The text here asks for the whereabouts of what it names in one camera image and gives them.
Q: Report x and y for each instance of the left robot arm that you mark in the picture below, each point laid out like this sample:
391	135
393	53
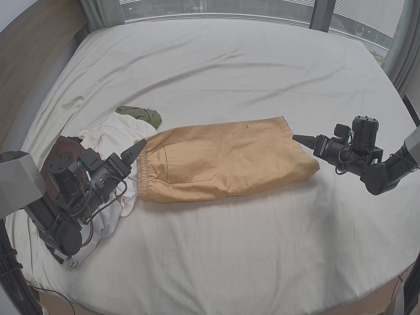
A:
19	179

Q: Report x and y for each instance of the brown garment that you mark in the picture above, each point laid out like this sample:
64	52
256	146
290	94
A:
64	143

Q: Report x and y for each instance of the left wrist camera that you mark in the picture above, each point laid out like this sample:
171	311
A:
88	158

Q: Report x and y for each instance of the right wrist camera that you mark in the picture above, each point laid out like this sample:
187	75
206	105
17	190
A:
341	130

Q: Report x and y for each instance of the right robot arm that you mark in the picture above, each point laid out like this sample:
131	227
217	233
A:
380	179

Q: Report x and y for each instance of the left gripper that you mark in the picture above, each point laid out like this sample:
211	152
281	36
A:
110	172

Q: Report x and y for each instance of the olive green garment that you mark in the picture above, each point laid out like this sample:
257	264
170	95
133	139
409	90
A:
141	113

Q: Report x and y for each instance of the tan shorts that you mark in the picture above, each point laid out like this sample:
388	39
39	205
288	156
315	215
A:
229	159

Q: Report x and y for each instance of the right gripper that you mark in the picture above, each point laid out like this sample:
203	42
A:
331	151

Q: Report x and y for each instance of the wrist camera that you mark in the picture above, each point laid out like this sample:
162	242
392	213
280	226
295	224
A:
88	158
341	130

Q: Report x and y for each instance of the bed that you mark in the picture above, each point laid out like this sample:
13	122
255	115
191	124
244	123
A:
229	258

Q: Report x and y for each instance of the pale grey garment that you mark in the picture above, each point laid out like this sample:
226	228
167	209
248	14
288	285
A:
105	221

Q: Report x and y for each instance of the grey-green curtain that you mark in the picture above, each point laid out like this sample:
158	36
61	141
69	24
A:
98	5
407	28

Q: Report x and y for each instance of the cream white garment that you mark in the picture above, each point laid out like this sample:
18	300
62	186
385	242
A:
124	123

